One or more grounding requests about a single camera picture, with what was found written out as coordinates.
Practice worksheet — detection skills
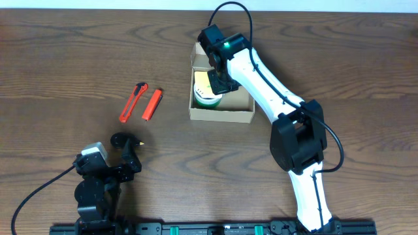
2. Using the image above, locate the red blade case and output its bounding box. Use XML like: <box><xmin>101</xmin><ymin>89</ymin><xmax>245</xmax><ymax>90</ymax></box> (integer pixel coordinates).
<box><xmin>142</xmin><ymin>89</ymin><xmax>163</xmax><ymax>121</ymax></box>

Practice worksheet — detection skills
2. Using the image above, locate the white tape roll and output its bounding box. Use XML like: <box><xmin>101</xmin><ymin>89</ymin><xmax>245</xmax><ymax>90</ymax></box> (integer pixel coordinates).
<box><xmin>193</xmin><ymin>84</ymin><xmax>223</xmax><ymax>104</ymax></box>

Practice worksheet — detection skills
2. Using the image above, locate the green tape roll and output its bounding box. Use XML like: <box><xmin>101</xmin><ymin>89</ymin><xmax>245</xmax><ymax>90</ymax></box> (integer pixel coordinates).
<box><xmin>195</xmin><ymin>95</ymin><xmax>222</xmax><ymax>109</ymax></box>

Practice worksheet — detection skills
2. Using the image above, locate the red black utility knife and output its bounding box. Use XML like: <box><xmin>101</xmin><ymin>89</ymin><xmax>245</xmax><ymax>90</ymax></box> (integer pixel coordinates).
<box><xmin>119</xmin><ymin>82</ymin><xmax>148</xmax><ymax>123</ymax></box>

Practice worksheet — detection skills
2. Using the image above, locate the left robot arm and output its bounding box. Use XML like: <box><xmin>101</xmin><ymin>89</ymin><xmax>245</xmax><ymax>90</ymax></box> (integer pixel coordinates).
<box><xmin>73</xmin><ymin>136</ymin><xmax>142</xmax><ymax>234</ymax></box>

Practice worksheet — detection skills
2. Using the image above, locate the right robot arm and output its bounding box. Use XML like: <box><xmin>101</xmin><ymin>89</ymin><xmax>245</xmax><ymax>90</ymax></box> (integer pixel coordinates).
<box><xmin>197</xmin><ymin>25</ymin><xmax>332</xmax><ymax>232</ymax></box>

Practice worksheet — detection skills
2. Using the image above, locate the black teardrop-shaped object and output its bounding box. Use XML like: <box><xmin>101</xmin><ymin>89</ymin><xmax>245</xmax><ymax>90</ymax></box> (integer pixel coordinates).
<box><xmin>110</xmin><ymin>132</ymin><xmax>144</xmax><ymax>148</ymax></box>

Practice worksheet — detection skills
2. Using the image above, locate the open cardboard box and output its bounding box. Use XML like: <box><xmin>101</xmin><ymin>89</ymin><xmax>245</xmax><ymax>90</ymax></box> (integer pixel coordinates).
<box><xmin>189</xmin><ymin>42</ymin><xmax>255</xmax><ymax>123</ymax></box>

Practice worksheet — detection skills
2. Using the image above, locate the black mounting rail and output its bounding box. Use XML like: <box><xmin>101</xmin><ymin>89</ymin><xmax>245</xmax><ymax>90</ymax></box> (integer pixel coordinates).
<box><xmin>49</xmin><ymin>220</ymin><xmax>378</xmax><ymax>235</ymax></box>

